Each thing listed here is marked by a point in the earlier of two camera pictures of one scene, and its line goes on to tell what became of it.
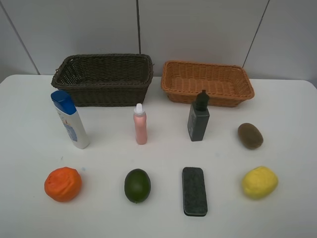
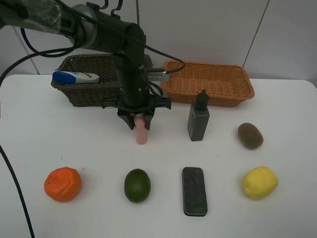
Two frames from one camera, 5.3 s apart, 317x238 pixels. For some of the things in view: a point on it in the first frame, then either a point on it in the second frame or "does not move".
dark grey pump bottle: [198, 117] does not move
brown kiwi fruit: [250, 135] does not move
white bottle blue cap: [64, 102] → [68, 78]
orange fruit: [63, 184] does not move
